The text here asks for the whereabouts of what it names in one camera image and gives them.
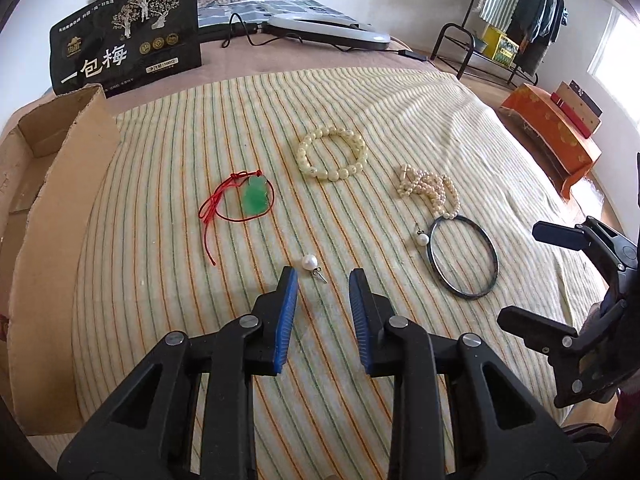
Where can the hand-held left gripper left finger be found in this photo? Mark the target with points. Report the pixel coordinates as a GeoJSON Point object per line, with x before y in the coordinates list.
{"type": "Point", "coordinates": [284, 322]}

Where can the red flat box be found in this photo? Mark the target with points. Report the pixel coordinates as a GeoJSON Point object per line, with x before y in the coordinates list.
{"type": "Point", "coordinates": [570, 112]}

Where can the black metal stand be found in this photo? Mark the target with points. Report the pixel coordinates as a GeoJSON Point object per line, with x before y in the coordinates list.
{"type": "Point", "coordinates": [452, 42]}

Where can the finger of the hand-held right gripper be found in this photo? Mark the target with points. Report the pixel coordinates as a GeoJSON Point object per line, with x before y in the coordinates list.
{"type": "Point", "coordinates": [557, 235]}
{"type": "Point", "coordinates": [535, 327]}

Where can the white pearl earring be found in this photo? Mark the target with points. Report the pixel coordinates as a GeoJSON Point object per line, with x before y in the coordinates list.
{"type": "Point", "coordinates": [310, 262]}
{"type": "Point", "coordinates": [422, 239]}

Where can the black snack bag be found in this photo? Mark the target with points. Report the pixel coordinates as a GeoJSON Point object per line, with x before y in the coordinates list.
{"type": "Point", "coordinates": [125, 35]}

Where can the silver flat device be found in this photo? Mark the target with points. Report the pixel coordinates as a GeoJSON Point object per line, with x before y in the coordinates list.
{"type": "Point", "coordinates": [325, 30]}

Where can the dark metal bangle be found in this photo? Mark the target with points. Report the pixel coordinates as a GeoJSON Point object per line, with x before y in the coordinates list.
{"type": "Point", "coordinates": [467, 295]}

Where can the dark hanging clothes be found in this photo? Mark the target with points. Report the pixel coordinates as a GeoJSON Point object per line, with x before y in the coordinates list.
{"type": "Point", "coordinates": [537, 10]}

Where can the yellow box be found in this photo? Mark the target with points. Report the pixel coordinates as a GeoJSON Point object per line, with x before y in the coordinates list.
{"type": "Point", "coordinates": [500, 45]}

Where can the open cardboard box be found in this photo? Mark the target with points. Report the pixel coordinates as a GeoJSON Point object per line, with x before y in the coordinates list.
{"type": "Point", "coordinates": [55, 260]}

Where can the brown bedsheet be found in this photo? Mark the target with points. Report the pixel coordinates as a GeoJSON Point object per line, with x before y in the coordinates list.
{"type": "Point", "coordinates": [225, 62]}

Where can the blue patterned blanket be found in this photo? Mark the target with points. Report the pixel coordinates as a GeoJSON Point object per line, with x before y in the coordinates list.
{"type": "Point", "coordinates": [280, 5]}

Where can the orange cloth-covered table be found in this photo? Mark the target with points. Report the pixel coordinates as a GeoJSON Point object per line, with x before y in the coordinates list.
{"type": "Point", "coordinates": [545, 120]}

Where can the window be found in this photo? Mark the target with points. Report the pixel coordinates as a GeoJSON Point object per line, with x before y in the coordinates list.
{"type": "Point", "coordinates": [612, 45]}

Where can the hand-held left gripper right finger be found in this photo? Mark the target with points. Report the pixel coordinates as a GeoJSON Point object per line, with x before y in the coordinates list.
{"type": "Point", "coordinates": [361, 322]}

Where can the tan flat box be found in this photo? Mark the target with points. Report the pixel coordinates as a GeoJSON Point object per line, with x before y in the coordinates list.
{"type": "Point", "coordinates": [582, 102]}

